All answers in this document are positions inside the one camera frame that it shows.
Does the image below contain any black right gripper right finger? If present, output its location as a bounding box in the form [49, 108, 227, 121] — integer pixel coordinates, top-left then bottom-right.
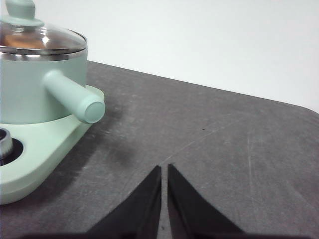
[167, 163, 244, 239]

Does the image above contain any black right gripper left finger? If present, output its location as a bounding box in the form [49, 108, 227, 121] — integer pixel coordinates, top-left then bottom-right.
[88, 165, 162, 239]

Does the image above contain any glass lid with green knob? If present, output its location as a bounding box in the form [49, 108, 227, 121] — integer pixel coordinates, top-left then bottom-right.
[0, 0, 88, 62]

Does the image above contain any mint green steamer pot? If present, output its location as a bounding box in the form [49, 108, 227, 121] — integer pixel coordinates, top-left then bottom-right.
[0, 37, 106, 125]

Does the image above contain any mint green cooker base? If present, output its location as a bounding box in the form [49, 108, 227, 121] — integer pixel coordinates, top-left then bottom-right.
[0, 84, 105, 206]

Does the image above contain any silver control knob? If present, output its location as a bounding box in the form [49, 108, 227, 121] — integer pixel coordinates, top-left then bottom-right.
[0, 128, 13, 160]

